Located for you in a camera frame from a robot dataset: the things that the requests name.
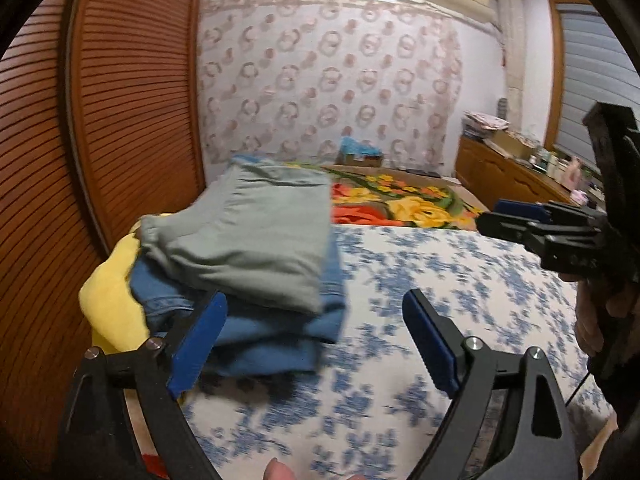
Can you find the blue floral bed sheet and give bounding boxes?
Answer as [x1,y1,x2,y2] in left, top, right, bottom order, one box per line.
[117,225,618,480]

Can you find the black cable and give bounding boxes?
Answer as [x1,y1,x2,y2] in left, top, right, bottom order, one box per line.
[565,370,593,406]

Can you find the wooden cabinet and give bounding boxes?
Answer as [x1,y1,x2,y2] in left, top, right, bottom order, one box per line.
[455,135,606,211]

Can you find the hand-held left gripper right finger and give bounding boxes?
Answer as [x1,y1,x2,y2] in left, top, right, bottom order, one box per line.
[402,287,583,480]

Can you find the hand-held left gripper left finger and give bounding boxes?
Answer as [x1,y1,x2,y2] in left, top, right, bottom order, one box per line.
[57,290,230,480]

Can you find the wooden louvered wardrobe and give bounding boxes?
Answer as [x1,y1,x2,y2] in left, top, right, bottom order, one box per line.
[0,0,208,461]

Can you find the blue plastic bag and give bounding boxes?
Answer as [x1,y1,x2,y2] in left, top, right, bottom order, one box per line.
[340,136,382,158]

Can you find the flat cardboard box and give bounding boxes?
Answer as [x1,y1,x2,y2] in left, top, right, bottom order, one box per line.
[487,130,536,161]

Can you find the yellow cloth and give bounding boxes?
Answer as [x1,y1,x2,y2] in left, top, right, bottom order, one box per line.
[79,215,173,356]

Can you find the blue denim jeans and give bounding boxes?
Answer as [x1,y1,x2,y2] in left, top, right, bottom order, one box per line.
[129,152,348,378]

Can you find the stack of papers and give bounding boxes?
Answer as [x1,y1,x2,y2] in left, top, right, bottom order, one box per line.
[461,110,511,141]

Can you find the person's right hand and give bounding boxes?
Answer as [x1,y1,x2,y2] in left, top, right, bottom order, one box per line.
[574,270,640,361]

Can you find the grey polo shirt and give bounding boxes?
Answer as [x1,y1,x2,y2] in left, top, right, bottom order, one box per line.
[137,160,335,313]

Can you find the ring patterned curtain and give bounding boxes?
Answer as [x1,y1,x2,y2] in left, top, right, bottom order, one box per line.
[197,0,463,178]

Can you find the person's left hand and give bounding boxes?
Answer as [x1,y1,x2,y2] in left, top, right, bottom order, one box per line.
[264,457,371,480]

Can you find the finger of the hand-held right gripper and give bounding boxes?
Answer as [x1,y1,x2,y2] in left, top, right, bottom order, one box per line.
[476,211,548,256]
[494,199,553,223]

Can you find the orange yellow floral blanket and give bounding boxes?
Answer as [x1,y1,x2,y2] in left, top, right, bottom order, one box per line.
[320,162,488,232]

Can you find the white wrapped pipe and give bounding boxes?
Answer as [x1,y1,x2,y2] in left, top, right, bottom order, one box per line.
[495,0,526,121]

